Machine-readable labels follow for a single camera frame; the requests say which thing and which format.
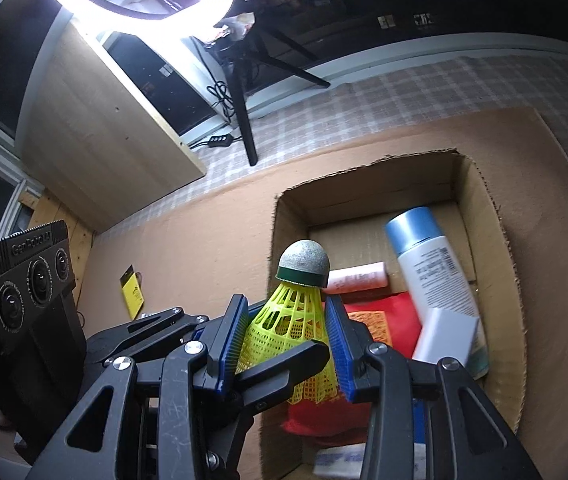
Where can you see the white bottle with blue cap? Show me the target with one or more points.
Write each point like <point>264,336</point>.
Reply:
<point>428,270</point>

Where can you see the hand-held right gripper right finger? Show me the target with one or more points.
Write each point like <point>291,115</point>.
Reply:
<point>339,355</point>

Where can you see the pink small tube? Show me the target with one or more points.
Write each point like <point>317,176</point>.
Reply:
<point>358,277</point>

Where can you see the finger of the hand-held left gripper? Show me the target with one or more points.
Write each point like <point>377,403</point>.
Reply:
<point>154,325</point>
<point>284,365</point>

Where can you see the brown cardboard sheet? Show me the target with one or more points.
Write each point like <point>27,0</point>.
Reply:
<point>204,230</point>

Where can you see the yellow card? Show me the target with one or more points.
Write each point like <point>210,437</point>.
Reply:
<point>134,295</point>

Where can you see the cardboard box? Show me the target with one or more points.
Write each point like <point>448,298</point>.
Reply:
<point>363,195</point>

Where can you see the checked tablecloth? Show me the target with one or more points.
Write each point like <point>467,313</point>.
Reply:
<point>413,95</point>

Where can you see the light wooden cabinet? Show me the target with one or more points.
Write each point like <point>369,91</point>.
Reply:
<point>99,135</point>

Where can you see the black tripod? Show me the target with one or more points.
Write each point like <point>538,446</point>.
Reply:
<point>244,110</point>

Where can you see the red snack packet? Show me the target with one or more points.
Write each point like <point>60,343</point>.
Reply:
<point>393,320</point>

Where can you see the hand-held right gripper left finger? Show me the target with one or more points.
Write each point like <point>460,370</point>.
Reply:
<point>229,355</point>

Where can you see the white charger plug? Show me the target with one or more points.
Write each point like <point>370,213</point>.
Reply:
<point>443,335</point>

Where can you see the yellow plastic shuttlecock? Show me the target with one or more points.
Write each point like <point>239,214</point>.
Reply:
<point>294,320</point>

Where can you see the white and blue carton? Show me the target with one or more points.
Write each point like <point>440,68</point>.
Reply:
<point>339,462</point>

